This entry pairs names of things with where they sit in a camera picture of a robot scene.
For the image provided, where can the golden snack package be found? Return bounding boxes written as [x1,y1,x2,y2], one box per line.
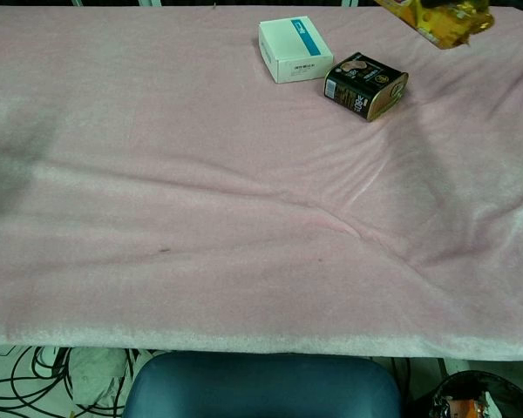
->
[373,0,496,51]

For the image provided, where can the black floor cables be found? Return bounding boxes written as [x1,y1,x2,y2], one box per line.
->
[0,346,134,418]

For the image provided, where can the white box with teal stripe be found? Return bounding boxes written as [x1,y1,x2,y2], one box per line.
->
[257,16,335,85]

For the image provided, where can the food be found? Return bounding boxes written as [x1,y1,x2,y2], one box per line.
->
[433,390,493,418]

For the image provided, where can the pink fleece table cloth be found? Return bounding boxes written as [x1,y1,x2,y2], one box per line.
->
[0,4,523,361]

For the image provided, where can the black trash bin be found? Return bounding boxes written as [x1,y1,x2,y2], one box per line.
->
[413,369,523,418]

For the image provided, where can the white crumpled plastic bag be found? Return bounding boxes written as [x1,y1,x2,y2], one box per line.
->
[67,347,156,410]

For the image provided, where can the blue chair backrest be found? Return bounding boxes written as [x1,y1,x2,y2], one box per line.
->
[121,350,404,418]

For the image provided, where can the black rectangular meat tin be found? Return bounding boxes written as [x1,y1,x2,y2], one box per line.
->
[323,51,410,123]

